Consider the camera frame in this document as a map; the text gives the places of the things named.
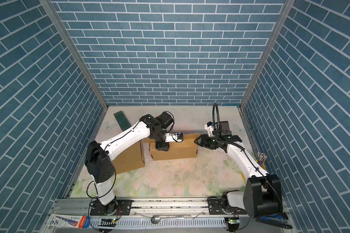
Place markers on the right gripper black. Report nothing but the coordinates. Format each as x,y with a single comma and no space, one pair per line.
204,141

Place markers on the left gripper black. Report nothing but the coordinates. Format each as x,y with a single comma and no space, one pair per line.
163,147

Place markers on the cardboard box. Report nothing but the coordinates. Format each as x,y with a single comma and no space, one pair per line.
130,159
186,149

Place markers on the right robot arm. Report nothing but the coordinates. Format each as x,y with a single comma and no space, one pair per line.
263,191

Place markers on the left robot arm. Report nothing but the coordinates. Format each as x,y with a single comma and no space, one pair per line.
100,155

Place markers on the green sponge block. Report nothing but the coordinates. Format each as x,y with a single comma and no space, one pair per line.
122,120

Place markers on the yellow pencil cup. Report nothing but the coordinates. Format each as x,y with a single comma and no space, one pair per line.
261,161

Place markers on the metal spoon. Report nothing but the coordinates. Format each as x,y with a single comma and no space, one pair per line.
156,219

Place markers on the blue black pliers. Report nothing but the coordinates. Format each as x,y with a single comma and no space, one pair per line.
275,220

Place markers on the white printed package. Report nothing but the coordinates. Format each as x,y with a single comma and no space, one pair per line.
68,221

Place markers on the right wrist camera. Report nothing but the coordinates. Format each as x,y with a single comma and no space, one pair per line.
210,129

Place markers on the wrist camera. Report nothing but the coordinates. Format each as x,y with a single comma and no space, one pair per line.
174,137
210,129

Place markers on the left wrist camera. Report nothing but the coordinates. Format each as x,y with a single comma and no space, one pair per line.
174,137

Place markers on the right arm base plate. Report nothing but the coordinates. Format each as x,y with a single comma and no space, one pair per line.
216,207

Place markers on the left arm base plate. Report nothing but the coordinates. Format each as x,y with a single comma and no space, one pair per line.
114,208

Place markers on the white slotted cable duct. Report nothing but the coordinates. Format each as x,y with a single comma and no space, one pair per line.
145,223

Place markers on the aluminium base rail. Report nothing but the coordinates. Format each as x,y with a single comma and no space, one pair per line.
158,206

